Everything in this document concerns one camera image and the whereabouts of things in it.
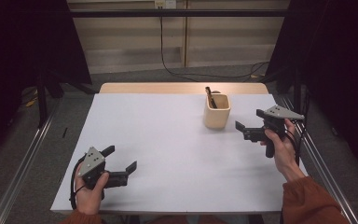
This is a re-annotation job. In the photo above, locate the person's left hand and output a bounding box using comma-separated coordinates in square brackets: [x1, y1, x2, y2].
[74, 163, 110, 216]

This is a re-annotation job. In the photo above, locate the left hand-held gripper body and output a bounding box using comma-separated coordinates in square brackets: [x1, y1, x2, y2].
[77, 147, 129, 200]

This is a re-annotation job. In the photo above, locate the light wooden table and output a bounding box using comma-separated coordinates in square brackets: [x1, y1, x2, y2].
[98, 82, 269, 95]

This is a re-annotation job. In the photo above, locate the beige square cup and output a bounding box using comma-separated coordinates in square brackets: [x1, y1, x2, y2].
[202, 92, 232, 130]

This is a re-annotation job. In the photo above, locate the black curtain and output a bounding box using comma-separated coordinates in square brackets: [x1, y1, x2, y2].
[0, 0, 92, 169]
[265, 0, 358, 178]

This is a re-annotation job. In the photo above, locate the black brush with square head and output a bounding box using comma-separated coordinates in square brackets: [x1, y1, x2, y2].
[208, 89, 218, 109]

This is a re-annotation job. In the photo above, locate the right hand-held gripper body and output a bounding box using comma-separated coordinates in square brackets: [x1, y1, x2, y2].
[243, 105, 306, 159]

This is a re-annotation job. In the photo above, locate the hand-held gripper cable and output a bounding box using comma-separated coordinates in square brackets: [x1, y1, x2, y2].
[69, 157, 87, 210]
[284, 119, 309, 166]

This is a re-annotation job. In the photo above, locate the person's right hand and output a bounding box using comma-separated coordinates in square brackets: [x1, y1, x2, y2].
[259, 119, 306, 183]

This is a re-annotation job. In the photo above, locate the right hand-held gripper cable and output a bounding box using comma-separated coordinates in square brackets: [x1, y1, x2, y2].
[284, 119, 309, 166]

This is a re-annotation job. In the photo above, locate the white table mat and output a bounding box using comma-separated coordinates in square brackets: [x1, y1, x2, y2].
[49, 92, 309, 215]

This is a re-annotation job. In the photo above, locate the black horizontal frame bar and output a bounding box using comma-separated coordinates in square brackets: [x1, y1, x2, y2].
[69, 8, 290, 18]

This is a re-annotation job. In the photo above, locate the white wall socket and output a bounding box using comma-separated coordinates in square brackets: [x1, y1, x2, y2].
[154, 0, 177, 9]

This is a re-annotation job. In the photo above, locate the black metal stand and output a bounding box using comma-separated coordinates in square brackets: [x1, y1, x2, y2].
[35, 69, 97, 129]
[293, 66, 303, 117]

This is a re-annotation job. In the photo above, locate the long black floor cable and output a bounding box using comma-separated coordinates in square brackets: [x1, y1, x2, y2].
[159, 7, 269, 82]

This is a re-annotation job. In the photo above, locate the black brush with wooden handle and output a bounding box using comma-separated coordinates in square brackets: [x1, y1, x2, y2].
[205, 86, 216, 109]

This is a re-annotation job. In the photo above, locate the left hand-held gripper cable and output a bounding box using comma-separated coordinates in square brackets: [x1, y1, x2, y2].
[69, 157, 87, 210]

